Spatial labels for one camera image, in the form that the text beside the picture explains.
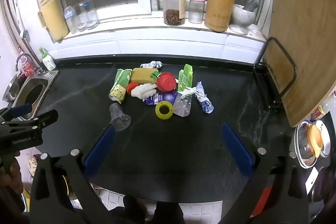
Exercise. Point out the stainless steel sink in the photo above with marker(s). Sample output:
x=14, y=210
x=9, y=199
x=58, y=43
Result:
x=26, y=87

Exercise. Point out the small blue-capped bottle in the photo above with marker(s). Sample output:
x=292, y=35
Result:
x=71, y=20

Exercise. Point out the pink baby bottle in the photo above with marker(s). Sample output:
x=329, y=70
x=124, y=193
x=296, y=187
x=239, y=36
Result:
x=197, y=6

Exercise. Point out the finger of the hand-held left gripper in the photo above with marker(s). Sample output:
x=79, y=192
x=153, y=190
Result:
x=21, y=109
x=44, y=119

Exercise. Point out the large red lid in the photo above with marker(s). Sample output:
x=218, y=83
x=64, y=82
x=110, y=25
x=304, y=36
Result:
x=166, y=81

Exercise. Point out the orange lid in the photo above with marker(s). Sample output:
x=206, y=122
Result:
x=315, y=137

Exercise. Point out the yellow plastic holder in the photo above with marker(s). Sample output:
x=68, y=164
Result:
x=53, y=19

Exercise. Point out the crumpled blue white wrapper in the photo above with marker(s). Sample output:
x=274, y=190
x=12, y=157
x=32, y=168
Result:
x=203, y=98

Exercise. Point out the yellow cartoon can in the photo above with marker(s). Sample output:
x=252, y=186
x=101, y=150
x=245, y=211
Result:
x=117, y=92

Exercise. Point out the clear plastic cup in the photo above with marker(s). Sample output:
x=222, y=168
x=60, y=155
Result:
x=119, y=117

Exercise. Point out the red packet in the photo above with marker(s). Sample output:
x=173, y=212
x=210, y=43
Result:
x=28, y=67

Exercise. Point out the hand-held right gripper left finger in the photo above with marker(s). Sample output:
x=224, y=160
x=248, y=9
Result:
x=99, y=148

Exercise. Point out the red label bottle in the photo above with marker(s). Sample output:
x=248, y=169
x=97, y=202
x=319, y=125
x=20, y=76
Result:
x=319, y=111

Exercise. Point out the black metal rack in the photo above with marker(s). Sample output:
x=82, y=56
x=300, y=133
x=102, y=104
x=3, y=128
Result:
x=284, y=54

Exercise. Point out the green snack packet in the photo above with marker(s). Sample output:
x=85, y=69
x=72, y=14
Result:
x=185, y=77

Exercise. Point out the purple sachet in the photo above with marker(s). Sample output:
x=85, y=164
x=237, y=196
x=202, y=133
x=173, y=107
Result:
x=164, y=98

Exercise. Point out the person's dark trousers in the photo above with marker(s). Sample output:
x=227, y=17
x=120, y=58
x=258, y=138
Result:
x=152, y=213

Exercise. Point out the stone pestle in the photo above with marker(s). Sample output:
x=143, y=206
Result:
x=253, y=4

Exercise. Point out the pill blister pack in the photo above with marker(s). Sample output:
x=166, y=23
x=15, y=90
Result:
x=182, y=107

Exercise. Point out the metal faucet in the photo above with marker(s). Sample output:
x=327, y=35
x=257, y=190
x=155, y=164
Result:
x=19, y=60

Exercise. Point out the green-capped soap bottle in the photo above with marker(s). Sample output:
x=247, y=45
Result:
x=47, y=60

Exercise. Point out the white foam brush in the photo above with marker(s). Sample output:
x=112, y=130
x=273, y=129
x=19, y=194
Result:
x=143, y=90

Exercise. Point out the yellow sponge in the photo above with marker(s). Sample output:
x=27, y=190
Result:
x=141, y=75

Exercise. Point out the person's left hand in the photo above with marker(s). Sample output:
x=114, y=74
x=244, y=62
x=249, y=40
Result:
x=15, y=179

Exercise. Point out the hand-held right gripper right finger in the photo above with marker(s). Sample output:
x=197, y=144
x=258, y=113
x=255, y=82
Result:
x=236, y=150

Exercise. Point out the patterned bowl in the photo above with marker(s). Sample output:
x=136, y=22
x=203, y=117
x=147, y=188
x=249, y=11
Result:
x=32, y=165

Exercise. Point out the small red cap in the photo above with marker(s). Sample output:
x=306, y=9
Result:
x=131, y=88

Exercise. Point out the wooden cutting board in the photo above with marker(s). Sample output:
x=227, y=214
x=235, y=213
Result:
x=302, y=37

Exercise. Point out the crumpled silver foil wrapper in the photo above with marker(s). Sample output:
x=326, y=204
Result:
x=152, y=64

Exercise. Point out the stone mortar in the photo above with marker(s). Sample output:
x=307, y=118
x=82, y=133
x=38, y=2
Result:
x=242, y=16

